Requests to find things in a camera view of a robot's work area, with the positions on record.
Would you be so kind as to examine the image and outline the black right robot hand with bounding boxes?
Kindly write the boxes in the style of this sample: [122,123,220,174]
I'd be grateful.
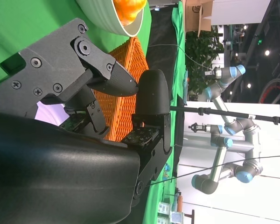
[0,18,173,224]

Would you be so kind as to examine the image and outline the grey-green bowl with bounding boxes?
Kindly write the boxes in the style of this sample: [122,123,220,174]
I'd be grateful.
[76,0,152,38]

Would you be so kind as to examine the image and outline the orange striped bread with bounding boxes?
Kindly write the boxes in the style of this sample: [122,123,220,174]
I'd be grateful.
[113,0,147,26]

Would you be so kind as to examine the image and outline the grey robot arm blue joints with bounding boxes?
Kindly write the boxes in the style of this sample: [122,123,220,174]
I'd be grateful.
[197,64,259,136]
[188,123,264,196]

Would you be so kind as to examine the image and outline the light purple plate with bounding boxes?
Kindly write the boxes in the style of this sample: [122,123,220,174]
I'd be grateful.
[34,101,66,127]

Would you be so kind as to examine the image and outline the orange wicker basket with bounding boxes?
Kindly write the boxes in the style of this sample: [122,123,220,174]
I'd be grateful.
[94,36,150,143]

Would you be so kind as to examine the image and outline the pale blue packet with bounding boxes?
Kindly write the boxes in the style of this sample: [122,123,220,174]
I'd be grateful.
[169,210,185,224]

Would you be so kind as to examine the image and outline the green tablecloth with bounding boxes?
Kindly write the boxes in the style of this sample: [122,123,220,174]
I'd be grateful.
[0,0,153,122]

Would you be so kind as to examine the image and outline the green leafy plant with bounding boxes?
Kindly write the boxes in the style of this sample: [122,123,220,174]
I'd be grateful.
[185,30,225,101]

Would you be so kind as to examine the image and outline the cardboard box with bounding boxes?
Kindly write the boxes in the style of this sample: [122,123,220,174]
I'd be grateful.
[183,0,215,37]

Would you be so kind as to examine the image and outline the red rimmed wheel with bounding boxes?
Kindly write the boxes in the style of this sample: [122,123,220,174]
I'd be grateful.
[258,78,280,105]

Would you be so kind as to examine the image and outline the grey metal pedestal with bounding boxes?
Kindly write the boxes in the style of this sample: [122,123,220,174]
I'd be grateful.
[183,130,262,164]

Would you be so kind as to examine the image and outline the thin black wire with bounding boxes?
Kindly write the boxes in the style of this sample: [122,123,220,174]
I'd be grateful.
[149,154,280,187]

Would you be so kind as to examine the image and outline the thin grey cable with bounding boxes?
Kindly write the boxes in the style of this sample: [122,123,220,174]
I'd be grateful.
[148,43,216,71]

